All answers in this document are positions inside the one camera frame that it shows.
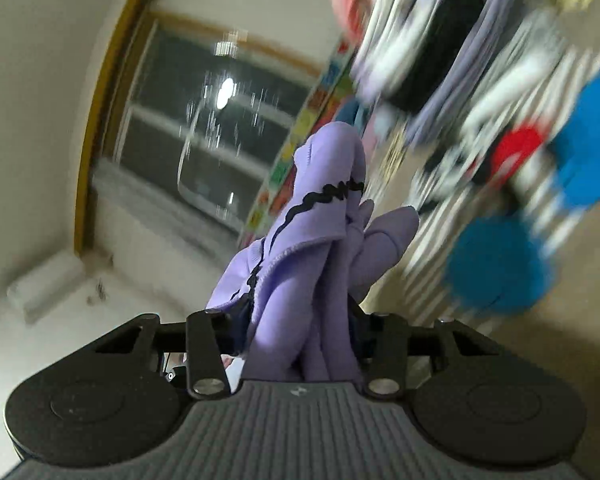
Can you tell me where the purple sweatshirt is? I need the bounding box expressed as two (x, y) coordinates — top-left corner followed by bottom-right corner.
(208, 122), (419, 382)

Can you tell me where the grey curtain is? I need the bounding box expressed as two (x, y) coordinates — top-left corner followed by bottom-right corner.
(91, 158), (237, 269)

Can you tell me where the colourful alphabet headboard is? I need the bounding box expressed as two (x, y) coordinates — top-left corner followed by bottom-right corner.
(238, 37), (354, 248)

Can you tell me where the air conditioner unit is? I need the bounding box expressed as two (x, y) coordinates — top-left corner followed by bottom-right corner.
(6, 252), (86, 323)

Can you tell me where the Mickey Mouse brown blanket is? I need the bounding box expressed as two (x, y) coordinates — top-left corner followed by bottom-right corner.
(360, 0), (600, 461)

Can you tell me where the folded white grey garment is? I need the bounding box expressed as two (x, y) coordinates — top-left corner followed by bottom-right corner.
(460, 8), (566, 136)

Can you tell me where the folded black garment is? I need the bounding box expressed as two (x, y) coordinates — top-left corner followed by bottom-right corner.
(387, 0), (484, 115)

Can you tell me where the folded white purple floral cloth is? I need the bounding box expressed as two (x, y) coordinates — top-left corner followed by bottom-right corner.
(351, 0), (442, 103)

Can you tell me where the folded lavender garment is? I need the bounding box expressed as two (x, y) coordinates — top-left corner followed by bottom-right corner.
(404, 0), (515, 145)

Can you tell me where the window with white frame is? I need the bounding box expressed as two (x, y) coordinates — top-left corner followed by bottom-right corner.
(73, 0), (338, 252)

